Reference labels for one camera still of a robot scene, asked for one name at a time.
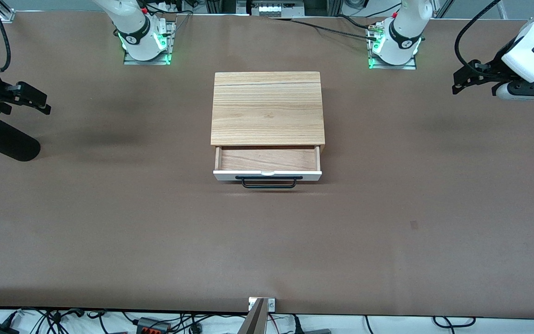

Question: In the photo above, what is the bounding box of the white drawer with black handle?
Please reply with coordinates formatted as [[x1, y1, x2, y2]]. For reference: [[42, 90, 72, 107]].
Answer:
[[213, 146, 323, 189]]

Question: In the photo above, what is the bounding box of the light wooden drawer cabinet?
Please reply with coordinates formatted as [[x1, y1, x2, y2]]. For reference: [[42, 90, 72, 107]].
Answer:
[[210, 71, 326, 156]]

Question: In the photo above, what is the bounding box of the black rounded cylinder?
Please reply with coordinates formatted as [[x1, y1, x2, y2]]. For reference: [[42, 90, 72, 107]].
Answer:
[[0, 118, 41, 162]]

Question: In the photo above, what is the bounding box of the grey and orange power adapter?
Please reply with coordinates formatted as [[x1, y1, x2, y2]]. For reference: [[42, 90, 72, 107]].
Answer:
[[136, 317, 171, 334]]

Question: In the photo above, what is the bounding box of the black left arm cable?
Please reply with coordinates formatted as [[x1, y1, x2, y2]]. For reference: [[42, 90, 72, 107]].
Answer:
[[454, 0, 502, 70]]

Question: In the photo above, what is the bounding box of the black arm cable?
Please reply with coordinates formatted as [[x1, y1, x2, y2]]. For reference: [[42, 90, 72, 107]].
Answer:
[[0, 0, 13, 73], [454, 0, 502, 70]]

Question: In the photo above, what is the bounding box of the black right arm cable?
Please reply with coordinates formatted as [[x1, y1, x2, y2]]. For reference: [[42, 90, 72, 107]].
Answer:
[[0, 0, 13, 73]]

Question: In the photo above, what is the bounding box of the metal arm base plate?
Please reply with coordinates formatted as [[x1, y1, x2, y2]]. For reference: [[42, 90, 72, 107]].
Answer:
[[368, 22, 417, 71], [123, 20, 176, 66]]

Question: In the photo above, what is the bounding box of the long black table cable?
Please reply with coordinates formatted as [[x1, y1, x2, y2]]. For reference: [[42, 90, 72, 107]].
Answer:
[[269, 18, 380, 41]]

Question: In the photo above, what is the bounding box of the aluminium frame with white device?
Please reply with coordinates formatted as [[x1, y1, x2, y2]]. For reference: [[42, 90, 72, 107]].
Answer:
[[204, 0, 343, 17]]

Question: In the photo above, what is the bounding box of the black looped floor cable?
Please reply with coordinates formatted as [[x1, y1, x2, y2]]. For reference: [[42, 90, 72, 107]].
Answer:
[[432, 316, 477, 328]]

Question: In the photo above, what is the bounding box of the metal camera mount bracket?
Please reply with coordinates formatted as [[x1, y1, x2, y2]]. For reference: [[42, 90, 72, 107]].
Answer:
[[237, 297, 277, 334]]

